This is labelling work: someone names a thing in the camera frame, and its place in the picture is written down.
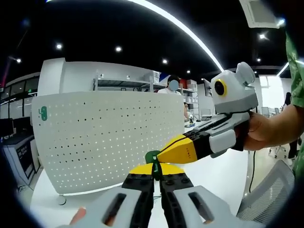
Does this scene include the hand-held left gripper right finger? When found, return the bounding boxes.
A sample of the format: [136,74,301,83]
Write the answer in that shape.
[158,162,265,228]

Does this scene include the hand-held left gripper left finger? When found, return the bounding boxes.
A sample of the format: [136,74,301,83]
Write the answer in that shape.
[57,163,155,228]

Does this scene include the green hook assembly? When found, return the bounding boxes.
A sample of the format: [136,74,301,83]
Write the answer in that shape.
[38,106,49,122]
[145,151,162,181]

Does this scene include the white perforated mounting plate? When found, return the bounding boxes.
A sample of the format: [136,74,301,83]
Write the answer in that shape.
[30,91,186,205]

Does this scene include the person's right hand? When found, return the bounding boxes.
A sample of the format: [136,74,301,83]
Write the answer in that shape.
[244,111,280,152]

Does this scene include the person's left hand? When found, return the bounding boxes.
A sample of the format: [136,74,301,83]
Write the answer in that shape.
[69,206,87,226]

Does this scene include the person's green patterned shirt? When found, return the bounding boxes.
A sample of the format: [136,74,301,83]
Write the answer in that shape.
[284,30,304,178]

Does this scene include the long ceiling light strip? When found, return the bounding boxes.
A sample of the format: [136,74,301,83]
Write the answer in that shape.
[46,0,225,72]

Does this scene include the grey mesh office chair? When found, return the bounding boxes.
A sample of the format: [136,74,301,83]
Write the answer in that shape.
[237,159,296,225]

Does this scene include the ceiling air conditioner vent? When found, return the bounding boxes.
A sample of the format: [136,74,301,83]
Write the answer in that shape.
[239,0,280,29]

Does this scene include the white metal storage shelf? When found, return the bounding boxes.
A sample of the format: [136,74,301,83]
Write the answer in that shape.
[93,70,167,93]

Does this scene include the group of ceiling spotlights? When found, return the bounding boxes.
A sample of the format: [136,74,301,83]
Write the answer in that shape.
[15,19,285,74]

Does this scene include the grey equipment cabinet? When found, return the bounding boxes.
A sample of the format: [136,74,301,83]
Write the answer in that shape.
[2,134,41,187]

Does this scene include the black desktop monitor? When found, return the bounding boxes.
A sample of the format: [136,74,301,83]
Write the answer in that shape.
[11,116,31,135]

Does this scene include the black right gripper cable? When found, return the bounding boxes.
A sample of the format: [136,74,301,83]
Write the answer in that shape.
[248,150,257,193]

